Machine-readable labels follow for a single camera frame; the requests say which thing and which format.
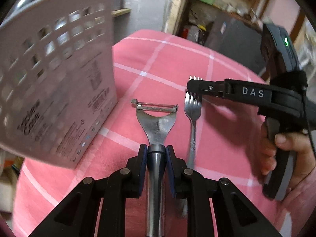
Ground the dark grey mini fridge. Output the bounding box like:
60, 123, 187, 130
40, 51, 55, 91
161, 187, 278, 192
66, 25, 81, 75
204, 12, 266, 75

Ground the steel fork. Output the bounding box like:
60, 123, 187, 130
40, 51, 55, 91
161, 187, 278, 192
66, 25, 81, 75
184, 75, 204, 170

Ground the person's right hand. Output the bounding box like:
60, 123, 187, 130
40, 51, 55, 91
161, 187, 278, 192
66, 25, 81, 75
259, 124, 316, 193

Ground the pink checked tablecloth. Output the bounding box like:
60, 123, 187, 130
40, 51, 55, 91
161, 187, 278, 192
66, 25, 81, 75
13, 30, 292, 236

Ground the white perforated utensil holder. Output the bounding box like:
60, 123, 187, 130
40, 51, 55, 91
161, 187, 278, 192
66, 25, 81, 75
1, 0, 117, 168

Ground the steel Y peeler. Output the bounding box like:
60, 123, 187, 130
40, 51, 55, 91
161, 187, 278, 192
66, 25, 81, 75
131, 99, 178, 236

